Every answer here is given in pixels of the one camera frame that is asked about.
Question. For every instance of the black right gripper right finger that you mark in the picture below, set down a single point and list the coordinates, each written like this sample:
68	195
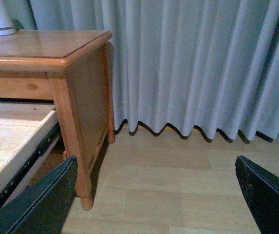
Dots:
260	189

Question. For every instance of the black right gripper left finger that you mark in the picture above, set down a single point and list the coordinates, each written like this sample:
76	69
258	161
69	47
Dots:
42	208

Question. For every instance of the wooden drawer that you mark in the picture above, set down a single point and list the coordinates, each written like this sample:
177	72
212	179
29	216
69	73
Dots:
22	127

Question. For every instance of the grey-blue curtain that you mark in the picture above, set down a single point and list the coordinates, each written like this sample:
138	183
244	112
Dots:
213	64

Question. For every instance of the wooden nightstand cabinet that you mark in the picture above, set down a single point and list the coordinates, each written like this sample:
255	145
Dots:
70	68

